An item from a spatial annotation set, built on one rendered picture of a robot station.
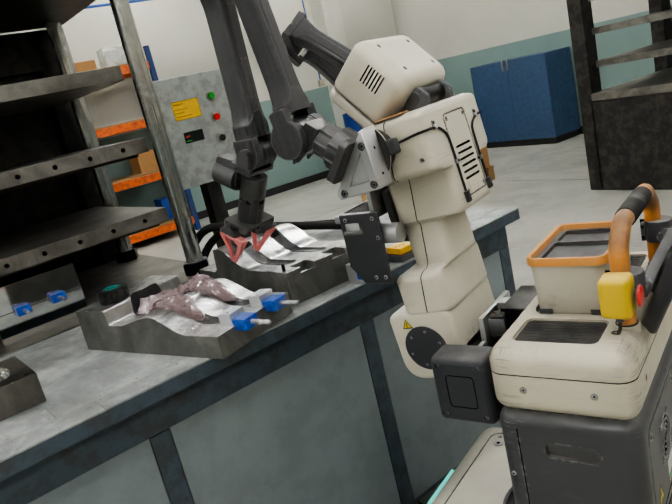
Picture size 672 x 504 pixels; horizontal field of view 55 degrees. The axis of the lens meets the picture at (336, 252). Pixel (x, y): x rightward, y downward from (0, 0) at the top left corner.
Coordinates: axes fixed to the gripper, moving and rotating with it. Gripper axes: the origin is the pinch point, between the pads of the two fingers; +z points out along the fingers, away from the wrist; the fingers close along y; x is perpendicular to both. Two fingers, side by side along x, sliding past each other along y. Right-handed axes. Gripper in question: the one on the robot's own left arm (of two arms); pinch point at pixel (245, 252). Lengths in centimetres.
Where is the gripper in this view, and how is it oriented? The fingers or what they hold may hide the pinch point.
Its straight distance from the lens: 151.4
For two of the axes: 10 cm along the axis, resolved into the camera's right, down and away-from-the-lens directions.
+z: -1.6, 8.6, 4.9
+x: 8.2, 4.0, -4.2
